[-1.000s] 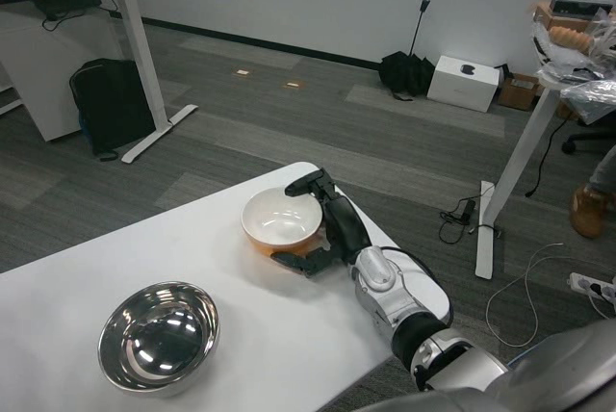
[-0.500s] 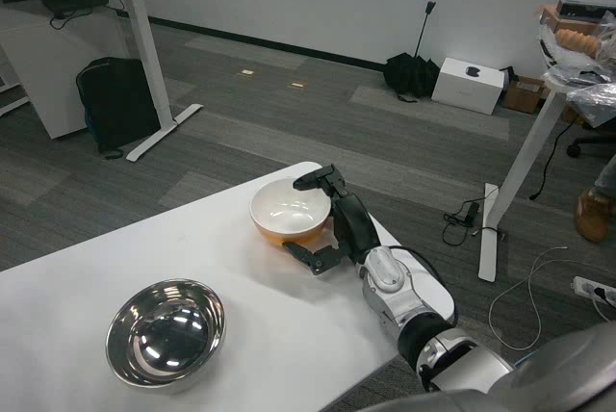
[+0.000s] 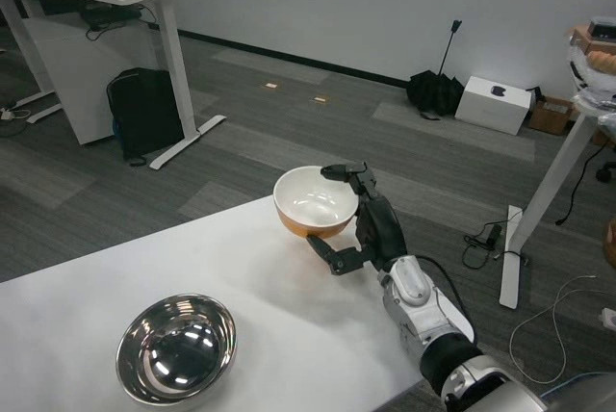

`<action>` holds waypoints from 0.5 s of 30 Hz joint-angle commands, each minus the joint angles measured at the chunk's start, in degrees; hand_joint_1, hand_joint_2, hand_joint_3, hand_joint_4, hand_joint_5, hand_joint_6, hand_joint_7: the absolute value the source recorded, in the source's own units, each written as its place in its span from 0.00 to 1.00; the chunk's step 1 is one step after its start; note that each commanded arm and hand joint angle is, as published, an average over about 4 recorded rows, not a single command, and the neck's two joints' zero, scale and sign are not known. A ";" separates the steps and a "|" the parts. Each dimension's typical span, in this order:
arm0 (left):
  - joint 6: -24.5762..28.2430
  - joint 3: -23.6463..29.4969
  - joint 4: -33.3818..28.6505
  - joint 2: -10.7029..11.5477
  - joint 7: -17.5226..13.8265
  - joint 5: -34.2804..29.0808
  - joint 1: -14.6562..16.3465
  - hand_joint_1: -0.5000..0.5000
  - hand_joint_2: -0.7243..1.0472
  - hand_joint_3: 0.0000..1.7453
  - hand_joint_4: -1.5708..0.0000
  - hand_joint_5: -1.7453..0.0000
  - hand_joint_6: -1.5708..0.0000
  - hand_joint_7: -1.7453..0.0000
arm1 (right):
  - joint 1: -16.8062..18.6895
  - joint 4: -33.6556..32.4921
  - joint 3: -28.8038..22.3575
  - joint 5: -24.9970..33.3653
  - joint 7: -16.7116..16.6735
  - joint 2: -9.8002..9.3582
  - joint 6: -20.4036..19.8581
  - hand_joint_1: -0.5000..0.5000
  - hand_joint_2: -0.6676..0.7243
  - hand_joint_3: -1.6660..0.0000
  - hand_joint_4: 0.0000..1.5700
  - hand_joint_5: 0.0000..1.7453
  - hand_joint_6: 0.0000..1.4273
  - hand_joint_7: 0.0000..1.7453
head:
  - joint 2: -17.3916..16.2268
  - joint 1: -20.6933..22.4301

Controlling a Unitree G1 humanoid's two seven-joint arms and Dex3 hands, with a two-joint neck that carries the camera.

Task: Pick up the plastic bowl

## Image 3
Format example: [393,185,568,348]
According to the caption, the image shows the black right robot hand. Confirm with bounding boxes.
[306,160,409,276]

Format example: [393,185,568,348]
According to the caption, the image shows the orange plastic bowl white inside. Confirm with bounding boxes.
[272,165,361,240]

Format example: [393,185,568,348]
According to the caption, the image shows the shiny steel bowl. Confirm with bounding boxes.
[115,293,241,407]

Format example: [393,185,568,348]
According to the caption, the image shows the black power adapter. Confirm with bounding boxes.
[462,222,504,269]

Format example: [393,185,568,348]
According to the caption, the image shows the black folded umbrella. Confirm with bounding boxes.
[406,19,466,120]

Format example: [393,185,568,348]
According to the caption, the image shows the white box with black print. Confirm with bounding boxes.
[454,75,534,137]

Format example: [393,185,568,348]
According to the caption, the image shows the white desk with clutter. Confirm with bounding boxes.
[499,98,616,308]

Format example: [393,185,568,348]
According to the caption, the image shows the brown cardboard box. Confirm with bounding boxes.
[527,96,577,137]

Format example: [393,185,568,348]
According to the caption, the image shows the brown shoe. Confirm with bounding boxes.
[603,219,616,262]

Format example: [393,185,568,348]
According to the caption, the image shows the clear plastic bag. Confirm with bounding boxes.
[596,111,616,143]

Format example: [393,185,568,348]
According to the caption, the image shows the clear plastic wrap pile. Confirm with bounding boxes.
[567,26,616,110]

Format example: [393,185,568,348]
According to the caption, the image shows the silver robot chest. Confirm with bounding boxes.
[543,373,616,412]

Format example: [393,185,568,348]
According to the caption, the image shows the black backpack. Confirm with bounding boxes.
[105,67,187,167]

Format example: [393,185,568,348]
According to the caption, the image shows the orange ribbed object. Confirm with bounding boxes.
[587,49,616,74]

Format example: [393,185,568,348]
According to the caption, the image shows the white standing desk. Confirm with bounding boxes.
[0,0,227,171]

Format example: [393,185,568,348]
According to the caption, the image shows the grey device box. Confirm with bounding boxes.
[590,16,616,40]

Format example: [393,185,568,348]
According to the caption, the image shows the white floor cable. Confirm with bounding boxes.
[508,274,598,382]

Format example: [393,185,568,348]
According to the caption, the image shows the black power cable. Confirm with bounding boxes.
[555,144,605,226]

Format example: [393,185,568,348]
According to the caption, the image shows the black under-desk cable tray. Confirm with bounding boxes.
[79,2,145,31]

